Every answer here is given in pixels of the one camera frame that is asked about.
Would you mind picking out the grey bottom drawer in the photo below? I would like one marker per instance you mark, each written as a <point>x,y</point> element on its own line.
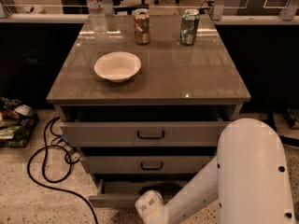
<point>121,191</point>

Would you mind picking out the grey drawer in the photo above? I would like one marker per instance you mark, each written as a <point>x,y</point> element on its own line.
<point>145,125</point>
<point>145,160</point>
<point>121,191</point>

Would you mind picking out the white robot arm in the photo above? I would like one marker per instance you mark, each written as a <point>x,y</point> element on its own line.
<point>248,177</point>

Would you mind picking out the grey drawer cabinet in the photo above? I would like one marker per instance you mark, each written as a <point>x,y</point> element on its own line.
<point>170,74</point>

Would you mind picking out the grey top drawer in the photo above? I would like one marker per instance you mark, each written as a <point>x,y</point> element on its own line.
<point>145,125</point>

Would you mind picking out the grey middle drawer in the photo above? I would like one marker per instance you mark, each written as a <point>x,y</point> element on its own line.
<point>145,160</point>

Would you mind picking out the white paper bowl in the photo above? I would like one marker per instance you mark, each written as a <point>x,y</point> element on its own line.
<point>117,66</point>

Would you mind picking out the orange soda can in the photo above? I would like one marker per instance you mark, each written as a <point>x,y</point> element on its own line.
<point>142,26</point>

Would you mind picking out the green soda can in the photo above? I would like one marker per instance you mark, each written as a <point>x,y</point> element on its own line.
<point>189,26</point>

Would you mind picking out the clear plastic water bottle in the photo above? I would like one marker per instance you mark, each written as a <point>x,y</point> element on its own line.
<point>97,16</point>

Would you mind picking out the tray of snack bags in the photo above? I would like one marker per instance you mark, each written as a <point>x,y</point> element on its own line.
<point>18,120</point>

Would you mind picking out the black stand base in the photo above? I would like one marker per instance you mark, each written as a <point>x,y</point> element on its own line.
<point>284,139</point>

